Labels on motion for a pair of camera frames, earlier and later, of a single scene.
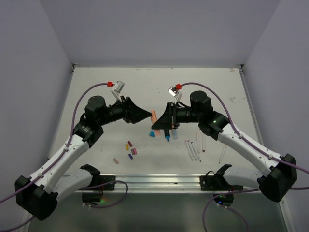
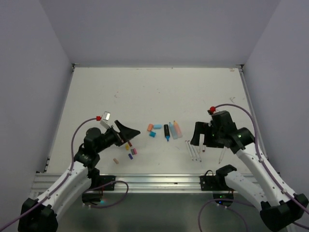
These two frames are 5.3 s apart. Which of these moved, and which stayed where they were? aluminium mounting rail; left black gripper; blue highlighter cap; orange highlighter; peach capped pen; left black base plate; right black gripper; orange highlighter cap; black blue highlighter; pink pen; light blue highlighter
Moved: right black gripper; orange highlighter; orange highlighter cap; left black gripper
Stayed: pink pen; aluminium mounting rail; light blue highlighter; black blue highlighter; blue highlighter cap; peach capped pen; left black base plate
